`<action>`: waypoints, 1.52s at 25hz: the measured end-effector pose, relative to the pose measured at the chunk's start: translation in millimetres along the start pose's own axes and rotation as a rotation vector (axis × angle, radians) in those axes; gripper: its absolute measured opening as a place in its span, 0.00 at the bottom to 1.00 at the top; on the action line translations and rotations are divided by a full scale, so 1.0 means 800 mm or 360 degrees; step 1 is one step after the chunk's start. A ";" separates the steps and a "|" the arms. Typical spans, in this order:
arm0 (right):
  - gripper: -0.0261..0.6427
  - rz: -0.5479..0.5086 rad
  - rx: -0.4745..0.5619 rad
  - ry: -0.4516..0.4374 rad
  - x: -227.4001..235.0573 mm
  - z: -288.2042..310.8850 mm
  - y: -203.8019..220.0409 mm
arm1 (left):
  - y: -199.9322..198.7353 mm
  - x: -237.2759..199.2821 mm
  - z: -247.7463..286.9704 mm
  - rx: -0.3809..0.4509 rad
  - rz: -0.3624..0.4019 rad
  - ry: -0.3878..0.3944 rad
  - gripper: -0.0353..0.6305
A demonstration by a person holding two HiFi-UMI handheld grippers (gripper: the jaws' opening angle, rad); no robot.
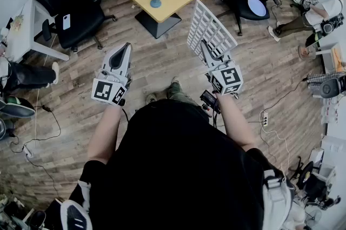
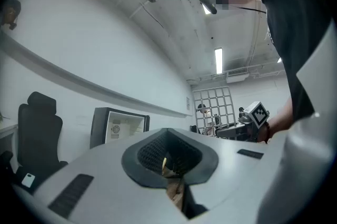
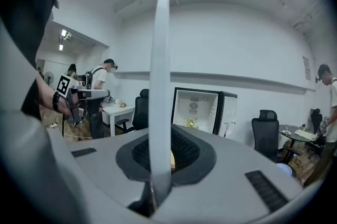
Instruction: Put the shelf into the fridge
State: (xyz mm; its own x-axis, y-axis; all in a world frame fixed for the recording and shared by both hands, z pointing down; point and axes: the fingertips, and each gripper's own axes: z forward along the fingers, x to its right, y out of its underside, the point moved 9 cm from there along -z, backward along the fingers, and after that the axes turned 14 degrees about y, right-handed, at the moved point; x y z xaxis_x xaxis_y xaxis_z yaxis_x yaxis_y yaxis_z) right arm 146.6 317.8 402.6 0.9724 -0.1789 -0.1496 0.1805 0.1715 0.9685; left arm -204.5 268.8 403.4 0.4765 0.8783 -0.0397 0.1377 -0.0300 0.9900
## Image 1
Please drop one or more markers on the person's camouflage trousers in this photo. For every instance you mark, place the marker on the person's camouflage trousers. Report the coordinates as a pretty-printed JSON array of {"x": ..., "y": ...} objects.
[{"x": 179, "y": 94}]

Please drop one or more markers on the black round device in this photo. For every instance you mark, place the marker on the black round device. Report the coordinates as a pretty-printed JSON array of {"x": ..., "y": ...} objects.
[{"x": 329, "y": 88}]

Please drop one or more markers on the black waist-mounted device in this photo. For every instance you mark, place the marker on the black waist-mounted device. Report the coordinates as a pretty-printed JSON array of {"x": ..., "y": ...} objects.
[{"x": 207, "y": 100}]

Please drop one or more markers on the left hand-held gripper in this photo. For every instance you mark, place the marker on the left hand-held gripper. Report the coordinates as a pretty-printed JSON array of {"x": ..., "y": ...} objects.
[{"x": 108, "y": 88}]

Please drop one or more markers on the person's right forearm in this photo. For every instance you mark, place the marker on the person's right forearm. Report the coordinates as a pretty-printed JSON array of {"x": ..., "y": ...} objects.
[{"x": 235, "y": 123}]

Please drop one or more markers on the person's left forearm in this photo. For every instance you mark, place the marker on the person's left forearm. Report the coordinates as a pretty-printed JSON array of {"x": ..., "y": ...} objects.
[{"x": 104, "y": 134}]

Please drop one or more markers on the white wire grid rack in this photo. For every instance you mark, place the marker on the white wire grid rack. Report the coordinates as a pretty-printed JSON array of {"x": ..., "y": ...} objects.
[{"x": 208, "y": 25}]

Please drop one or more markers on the person's black shirt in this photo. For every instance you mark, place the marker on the person's black shirt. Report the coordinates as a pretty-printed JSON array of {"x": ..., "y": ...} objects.
[{"x": 175, "y": 169}]

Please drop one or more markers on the white side cabinet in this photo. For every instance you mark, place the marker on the white side cabinet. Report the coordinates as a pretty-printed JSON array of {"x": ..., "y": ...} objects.
[{"x": 328, "y": 54}]

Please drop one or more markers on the pale blue round disc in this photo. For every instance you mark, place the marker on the pale blue round disc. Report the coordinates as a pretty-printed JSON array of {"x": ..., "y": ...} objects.
[{"x": 256, "y": 6}]

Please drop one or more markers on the white black shoulder pad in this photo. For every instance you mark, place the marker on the white black shoulder pad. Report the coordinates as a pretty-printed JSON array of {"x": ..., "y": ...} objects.
[{"x": 73, "y": 215}]

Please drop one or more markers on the checked cloth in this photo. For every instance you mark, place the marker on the checked cloth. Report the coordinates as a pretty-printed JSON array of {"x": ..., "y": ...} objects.
[{"x": 313, "y": 79}]

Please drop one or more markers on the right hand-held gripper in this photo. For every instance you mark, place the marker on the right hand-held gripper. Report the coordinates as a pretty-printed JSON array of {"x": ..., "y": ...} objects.
[{"x": 227, "y": 79}]

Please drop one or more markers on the small pale flower bunch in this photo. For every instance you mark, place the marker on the small pale flower bunch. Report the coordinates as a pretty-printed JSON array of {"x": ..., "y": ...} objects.
[{"x": 17, "y": 22}]

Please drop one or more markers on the person's grey shoe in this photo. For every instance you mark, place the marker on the person's grey shoe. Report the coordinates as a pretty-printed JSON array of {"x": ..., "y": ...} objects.
[
  {"x": 151, "y": 98},
  {"x": 175, "y": 81}
]

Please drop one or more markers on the small desk fan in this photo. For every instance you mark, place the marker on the small desk fan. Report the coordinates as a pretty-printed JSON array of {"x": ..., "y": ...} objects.
[{"x": 313, "y": 217}]

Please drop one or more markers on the white desk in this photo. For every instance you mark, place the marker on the white desk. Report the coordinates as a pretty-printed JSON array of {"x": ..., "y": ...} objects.
[{"x": 38, "y": 42}]

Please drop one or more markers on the orange cloth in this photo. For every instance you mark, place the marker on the orange cloth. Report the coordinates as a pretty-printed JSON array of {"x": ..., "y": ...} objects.
[{"x": 340, "y": 56}]

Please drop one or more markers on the glass jar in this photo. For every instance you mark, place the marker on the glass jar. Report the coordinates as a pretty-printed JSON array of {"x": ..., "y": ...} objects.
[{"x": 306, "y": 53}]

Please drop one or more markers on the black green-striped device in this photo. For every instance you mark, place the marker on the black green-striped device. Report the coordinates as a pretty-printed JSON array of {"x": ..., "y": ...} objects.
[
  {"x": 16, "y": 110},
  {"x": 313, "y": 40}
]

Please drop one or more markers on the white power strip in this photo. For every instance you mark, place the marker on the white power strip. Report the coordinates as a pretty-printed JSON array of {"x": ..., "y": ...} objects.
[
  {"x": 265, "y": 118},
  {"x": 28, "y": 152}
]

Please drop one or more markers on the white smartphone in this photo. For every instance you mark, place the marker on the white smartphone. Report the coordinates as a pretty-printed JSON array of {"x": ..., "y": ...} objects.
[{"x": 66, "y": 21}]

